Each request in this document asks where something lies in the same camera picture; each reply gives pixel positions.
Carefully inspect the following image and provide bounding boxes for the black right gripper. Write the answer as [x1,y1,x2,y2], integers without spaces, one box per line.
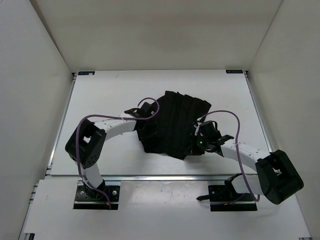
[183,133,211,156]

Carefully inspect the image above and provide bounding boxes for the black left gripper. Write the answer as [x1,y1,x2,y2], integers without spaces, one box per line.
[136,115,160,142]

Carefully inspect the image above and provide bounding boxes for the black pleated skirt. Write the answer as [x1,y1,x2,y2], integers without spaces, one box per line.
[135,90,212,160]

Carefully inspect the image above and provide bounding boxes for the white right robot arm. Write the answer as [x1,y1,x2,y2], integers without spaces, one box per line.
[191,120,304,205]

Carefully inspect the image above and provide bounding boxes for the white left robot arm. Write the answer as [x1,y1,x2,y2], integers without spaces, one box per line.
[65,97,160,203]

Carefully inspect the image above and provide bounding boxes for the right blue corner label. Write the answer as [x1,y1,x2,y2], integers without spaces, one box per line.
[225,69,243,74]

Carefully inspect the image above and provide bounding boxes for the blue corner label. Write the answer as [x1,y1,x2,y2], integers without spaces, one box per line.
[225,69,243,74]
[77,71,95,76]

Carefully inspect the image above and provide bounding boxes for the left blue corner label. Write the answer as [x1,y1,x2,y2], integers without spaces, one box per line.
[77,71,95,76]

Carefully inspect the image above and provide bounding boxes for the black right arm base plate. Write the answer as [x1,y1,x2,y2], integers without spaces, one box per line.
[196,185,258,212]

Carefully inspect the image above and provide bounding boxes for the aluminium table edge rail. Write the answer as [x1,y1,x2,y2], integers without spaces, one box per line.
[46,174,258,183]

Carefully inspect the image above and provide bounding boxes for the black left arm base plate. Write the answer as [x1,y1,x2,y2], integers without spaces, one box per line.
[73,184,121,211]

